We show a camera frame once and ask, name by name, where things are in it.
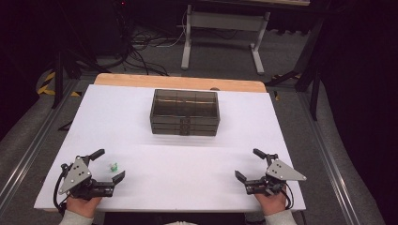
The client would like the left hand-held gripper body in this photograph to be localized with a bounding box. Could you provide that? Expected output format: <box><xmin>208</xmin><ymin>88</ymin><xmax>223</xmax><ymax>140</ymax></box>
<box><xmin>57</xmin><ymin>155</ymin><xmax>115</xmax><ymax>202</ymax></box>

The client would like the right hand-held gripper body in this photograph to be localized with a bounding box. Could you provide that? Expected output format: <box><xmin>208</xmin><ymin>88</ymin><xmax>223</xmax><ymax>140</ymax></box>
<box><xmin>243</xmin><ymin>152</ymin><xmax>308</xmax><ymax>198</ymax></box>

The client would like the clear plastic drawer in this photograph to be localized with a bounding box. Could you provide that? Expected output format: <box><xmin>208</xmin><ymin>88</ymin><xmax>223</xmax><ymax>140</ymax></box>
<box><xmin>151</xmin><ymin>127</ymin><xmax>218</xmax><ymax>137</ymax></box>

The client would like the dark clear plastic drawer box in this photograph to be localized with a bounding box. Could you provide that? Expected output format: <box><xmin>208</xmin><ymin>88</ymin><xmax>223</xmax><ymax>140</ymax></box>
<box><xmin>149</xmin><ymin>88</ymin><xmax>221</xmax><ymax>137</ymax></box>

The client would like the person's right hand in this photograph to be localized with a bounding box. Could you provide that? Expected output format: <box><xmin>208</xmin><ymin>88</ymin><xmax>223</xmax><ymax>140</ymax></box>
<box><xmin>253</xmin><ymin>187</ymin><xmax>288</xmax><ymax>217</ymax></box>

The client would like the person's left hand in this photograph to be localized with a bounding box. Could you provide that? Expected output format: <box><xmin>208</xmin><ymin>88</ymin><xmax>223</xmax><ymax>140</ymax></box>
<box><xmin>66</xmin><ymin>195</ymin><xmax>103</xmax><ymax>219</ymax></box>

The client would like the white board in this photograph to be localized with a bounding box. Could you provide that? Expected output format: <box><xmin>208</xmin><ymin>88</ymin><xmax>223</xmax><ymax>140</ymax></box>
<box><xmin>33</xmin><ymin>83</ymin><xmax>307</xmax><ymax>214</ymax></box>

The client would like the person's white clothing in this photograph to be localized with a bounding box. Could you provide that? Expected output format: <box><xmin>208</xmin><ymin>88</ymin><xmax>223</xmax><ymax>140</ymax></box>
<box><xmin>162</xmin><ymin>220</ymin><xmax>200</xmax><ymax>225</ymax></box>

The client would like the yellow and black floor tape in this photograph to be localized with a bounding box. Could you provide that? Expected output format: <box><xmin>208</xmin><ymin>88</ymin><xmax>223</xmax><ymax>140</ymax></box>
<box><xmin>37</xmin><ymin>71</ymin><xmax>83</xmax><ymax>98</ymax></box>

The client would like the black metal stand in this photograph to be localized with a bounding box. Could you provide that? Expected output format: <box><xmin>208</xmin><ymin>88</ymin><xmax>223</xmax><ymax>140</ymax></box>
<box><xmin>265</xmin><ymin>0</ymin><xmax>333</xmax><ymax>122</ymax></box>
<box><xmin>50</xmin><ymin>0</ymin><xmax>106</xmax><ymax>110</ymax></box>

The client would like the wooden table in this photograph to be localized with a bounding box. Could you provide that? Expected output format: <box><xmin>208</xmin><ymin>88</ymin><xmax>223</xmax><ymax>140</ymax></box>
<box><xmin>93</xmin><ymin>72</ymin><xmax>268</xmax><ymax>94</ymax></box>

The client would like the white metal stand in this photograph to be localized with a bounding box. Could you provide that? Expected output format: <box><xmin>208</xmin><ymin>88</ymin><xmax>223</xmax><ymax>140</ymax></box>
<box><xmin>180</xmin><ymin>3</ymin><xmax>272</xmax><ymax>76</ymax></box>

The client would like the left hand-held gripper cable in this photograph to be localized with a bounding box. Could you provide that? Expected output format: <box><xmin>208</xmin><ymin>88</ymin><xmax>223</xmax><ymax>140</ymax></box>
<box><xmin>53</xmin><ymin>162</ymin><xmax>70</xmax><ymax>216</ymax></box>

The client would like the aluminium rail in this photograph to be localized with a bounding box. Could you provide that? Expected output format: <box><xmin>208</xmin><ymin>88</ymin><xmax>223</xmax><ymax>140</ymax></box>
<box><xmin>296</xmin><ymin>91</ymin><xmax>362</xmax><ymax>225</ymax></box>
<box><xmin>0</xmin><ymin>78</ymin><xmax>80</xmax><ymax>208</ymax></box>

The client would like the bundle of black cables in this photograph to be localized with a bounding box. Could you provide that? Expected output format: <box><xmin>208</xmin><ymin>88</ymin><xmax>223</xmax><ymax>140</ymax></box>
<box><xmin>111</xmin><ymin>0</ymin><xmax>172</xmax><ymax>78</ymax></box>

